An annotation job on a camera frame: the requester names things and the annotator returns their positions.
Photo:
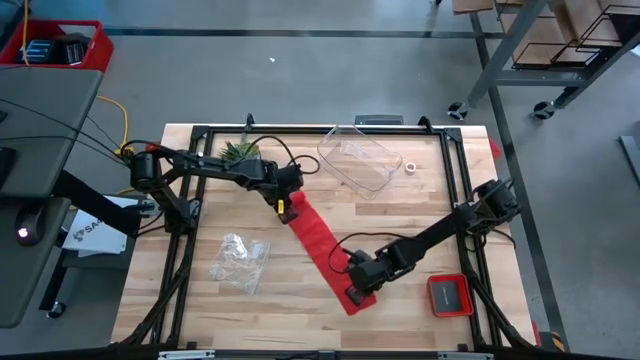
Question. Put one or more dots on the clear plastic container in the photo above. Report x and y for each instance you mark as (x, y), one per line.
(372, 172)

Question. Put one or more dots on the red bandage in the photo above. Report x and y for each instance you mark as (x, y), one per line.
(320, 240)

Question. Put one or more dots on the blue striped battery pack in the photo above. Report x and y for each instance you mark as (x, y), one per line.
(36, 51)

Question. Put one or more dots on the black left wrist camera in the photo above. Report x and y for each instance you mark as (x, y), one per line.
(290, 176)

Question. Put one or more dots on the black desk base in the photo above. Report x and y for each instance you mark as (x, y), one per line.
(55, 280)

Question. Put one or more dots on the succulent in black pot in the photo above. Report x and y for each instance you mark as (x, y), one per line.
(235, 150)

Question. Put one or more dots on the grey metal cart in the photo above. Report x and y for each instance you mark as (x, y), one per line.
(505, 50)

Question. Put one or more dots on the grey desk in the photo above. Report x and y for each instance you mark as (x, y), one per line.
(45, 130)

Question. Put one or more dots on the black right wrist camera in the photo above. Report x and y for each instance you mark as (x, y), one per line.
(360, 262)

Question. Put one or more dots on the black aluminium rig frame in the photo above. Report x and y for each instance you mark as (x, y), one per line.
(452, 165)

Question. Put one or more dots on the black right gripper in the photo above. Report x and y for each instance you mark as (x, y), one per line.
(372, 280)

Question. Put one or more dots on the silver bracket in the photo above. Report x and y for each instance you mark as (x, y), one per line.
(465, 356)
(186, 355)

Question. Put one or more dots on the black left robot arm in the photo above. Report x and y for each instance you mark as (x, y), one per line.
(215, 167)

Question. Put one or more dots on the black battery box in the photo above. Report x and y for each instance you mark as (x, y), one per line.
(74, 49)

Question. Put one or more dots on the clear plastic wrapper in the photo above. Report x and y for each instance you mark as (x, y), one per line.
(355, 149)

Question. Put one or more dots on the crumpled clear plastic bag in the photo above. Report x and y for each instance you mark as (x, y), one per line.
(240, 262)

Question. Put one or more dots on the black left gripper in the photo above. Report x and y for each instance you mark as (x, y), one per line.
(280, 197)

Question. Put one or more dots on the black computer mouse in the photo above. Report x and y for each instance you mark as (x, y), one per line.
(29, 227)

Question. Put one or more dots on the red plastic bin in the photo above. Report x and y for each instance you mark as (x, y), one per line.
(102, 50)

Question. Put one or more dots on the white printed paper sheet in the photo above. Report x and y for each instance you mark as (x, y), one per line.
(97, 232)

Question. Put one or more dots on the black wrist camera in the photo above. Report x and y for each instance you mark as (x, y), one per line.
(290, 176)
(360, 262)

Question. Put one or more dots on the black caster wheel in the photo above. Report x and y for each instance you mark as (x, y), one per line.
(458, 110)
(543, 110)

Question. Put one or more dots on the small beige tape roll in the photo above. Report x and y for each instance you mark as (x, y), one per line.
(410, 167)

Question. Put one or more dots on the black card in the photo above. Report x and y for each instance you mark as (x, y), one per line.
(447, 295)

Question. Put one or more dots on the grey metal bar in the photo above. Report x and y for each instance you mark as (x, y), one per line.
(631, 157)

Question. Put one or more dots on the yellow black striped block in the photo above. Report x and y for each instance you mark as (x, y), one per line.
(554, 342)

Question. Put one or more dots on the red tray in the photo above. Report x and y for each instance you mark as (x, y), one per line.
(430, 297)

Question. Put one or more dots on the cardboard box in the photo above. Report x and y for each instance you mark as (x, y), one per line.
(550, 30)

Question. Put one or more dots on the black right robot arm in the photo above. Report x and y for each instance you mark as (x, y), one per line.
(435, 230)

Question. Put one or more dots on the black device at table edge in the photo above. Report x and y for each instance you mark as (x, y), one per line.
(378, 120)

